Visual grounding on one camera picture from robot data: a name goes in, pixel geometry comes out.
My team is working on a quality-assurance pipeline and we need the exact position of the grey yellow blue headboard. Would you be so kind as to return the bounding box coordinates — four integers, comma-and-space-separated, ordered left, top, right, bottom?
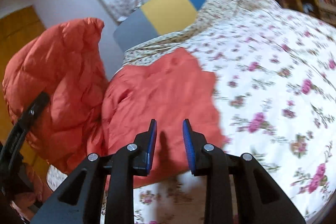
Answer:
114, 0, 206, 52

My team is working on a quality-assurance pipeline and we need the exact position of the floral bed quilt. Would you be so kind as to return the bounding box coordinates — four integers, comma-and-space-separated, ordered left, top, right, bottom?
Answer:
46, 0, 336, 224

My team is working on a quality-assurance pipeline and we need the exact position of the orange puffer jacket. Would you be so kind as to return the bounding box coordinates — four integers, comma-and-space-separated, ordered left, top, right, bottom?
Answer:
2, 18, 226, 188

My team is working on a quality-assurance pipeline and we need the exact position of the wooden wardrobe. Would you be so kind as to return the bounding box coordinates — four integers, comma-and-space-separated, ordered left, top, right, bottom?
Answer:
0, 6, 49, 182

